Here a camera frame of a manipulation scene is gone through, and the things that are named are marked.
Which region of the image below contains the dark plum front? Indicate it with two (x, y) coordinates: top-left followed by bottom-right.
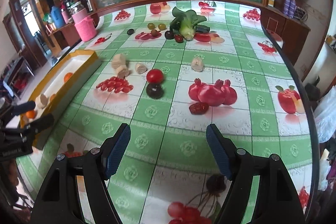
(206, 174), (227, 196)

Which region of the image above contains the dark plum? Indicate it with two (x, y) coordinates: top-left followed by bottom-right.
(165, 31), (174, 40)
(206, 174), (227, 196)
(146, 83), (164, 100)

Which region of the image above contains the beige cut chunk three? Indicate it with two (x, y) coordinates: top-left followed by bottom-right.
(115, 65), (130, 79)

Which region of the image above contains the beige cut chunk two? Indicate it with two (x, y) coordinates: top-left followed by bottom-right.
(111, 53), (126, 69)

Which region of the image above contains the dark red date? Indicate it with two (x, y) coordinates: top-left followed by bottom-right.
(189, 102), (209, 115)

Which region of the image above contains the beige cut chunk four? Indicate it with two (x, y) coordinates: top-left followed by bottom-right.
(134, 63), (147, 75)

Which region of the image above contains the red tomato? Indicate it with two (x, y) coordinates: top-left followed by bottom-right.
(146, 69), (164, 84)

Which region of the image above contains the beige chunk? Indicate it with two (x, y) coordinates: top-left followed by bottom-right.
(191, 57), (204, 72)

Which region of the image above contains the orange fruit two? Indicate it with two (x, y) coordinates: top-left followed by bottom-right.
(26, 110), (37, 119)

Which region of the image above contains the beige cut chunk one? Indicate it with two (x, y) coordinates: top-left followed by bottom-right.
(35, 94), (49, 109)

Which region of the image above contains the orange fruit three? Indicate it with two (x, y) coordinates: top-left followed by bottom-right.
(50, 93), (56, 102)

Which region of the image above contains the orange fruit one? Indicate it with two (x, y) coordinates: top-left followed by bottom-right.
(63, 72), (73, 83)

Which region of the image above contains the left hand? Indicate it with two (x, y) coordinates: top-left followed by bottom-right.
(7, 159), (19, 187)

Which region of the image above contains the yellow rimmed white tray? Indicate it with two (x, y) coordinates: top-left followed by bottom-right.
(19, 49), (103, 151)

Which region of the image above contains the white plastic bag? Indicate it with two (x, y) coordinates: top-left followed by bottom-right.
(314, 87), (335, 143)

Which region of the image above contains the blue detergent jug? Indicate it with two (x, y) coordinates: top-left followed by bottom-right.
(51, 6), (66, 29)

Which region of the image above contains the pink knitted jar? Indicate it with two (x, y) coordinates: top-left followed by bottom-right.
(71, 1), (97, 42)

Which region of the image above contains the small black plum left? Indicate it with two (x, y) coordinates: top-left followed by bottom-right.
(127, 29), (134, 35)

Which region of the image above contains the brown grape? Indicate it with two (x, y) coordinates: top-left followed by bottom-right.
(151, 30), (158, 37)

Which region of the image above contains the green grape left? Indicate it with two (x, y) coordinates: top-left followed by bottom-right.
(147, 23), (155, 30)

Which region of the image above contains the green grape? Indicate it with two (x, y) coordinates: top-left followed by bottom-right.
(158, 23), (166, 31)
(147, 23), (155, 30)

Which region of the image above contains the green grape right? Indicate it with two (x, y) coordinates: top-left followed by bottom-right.
(158, 23), (166, 31)

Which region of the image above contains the dark plum by bok choy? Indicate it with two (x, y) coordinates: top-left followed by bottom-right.
(165, 31), (174, 40)

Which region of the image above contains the dark wooden sideboard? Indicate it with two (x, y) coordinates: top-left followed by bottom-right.
(260, 7), (310, 65)

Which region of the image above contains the small red date by bok choy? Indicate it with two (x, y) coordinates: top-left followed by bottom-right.
(174, 34), (184, 43)

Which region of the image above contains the bok choy vegetable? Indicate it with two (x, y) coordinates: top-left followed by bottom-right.
(170, 7), (207, 41)

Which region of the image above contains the purple bottle left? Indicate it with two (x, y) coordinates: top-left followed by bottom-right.
(282, 0), (291, 15)

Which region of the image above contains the purple bottle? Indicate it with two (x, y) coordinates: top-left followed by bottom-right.
(288, 0), (297, 18)
(282, 0), (291, 15)

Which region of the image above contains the purple bottle right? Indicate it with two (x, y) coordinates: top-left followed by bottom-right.
(288, 0), (297, 18)

